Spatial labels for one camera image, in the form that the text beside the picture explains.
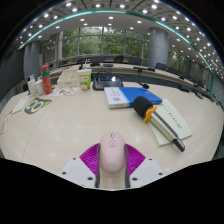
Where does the colourful sticker sheet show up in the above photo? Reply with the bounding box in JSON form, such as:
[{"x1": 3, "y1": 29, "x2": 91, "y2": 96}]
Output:
[{"x1": 49, "y1": 86, "x2": 79, "y2": 98}]

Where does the group of dark office chairs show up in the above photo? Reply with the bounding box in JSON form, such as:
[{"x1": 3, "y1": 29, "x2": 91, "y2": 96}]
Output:
[{"x1": 59, "y1": 54, "x2": 221, "y2": 101}]

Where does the black green cat-face mouse pad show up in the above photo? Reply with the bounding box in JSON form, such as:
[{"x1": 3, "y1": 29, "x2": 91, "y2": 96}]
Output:
[{"x1": 23, "y1": 97, "x2": 53, "y2": 115}]

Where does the group of ceiling lights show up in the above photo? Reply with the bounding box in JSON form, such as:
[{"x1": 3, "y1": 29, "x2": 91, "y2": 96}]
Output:
[{"x1": 19, "y1": 0, "x2": 224, "y2": 79}]

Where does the pink computer mouse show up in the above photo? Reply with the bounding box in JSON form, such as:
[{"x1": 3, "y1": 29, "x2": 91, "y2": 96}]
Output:
[{"x1": 99, "y1": 131, "x2": 127, "y2": 174}]

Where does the white cardboard box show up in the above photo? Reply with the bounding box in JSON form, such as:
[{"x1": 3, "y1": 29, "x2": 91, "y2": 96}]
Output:
[{"x1": 56, "y1": 69, "x2": 82, "y2": 89}]

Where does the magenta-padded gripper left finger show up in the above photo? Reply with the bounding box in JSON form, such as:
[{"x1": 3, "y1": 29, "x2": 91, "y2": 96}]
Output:
[{"x1": 59, "y1": 143, "x2": 101, "y2": 189}]

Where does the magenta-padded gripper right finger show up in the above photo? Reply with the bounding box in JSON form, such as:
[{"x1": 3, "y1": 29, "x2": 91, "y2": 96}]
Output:
[{"x1": 124, "y1": 143, "x2": 165, "y2": 189}]

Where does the black desk microphone console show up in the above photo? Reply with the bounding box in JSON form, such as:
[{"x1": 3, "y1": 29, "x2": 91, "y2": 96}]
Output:
[{"x1": 92, "y1": 70, "x2": 150, "y2": 91}]

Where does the red bottle with green band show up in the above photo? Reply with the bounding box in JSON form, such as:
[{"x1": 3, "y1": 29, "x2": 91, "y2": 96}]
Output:
[{"x1": 40, "y1": 64, "x2": 53, "y2": 96}]

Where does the black microphone with orange ring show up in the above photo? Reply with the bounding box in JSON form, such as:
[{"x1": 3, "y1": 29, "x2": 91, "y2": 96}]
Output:
[{"x1": 132, "y1": 95, "x2": 186, "y2": 153}]

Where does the blue and white book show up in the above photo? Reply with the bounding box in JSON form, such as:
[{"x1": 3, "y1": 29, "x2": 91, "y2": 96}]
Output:
[{"x1": 103, "y1": 86, "x2": 164, "y2": 110}]

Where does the pale lined notebook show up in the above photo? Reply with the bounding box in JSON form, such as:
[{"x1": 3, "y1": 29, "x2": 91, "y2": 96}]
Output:
[{"x1": 148, "y1": 97, "x2": 194, "y2": 147}]

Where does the green and white paper cup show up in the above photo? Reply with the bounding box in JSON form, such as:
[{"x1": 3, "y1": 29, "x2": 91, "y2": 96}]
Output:
[{"x1": 77, "y1": 68, "x2": 93, "y2": 92}]

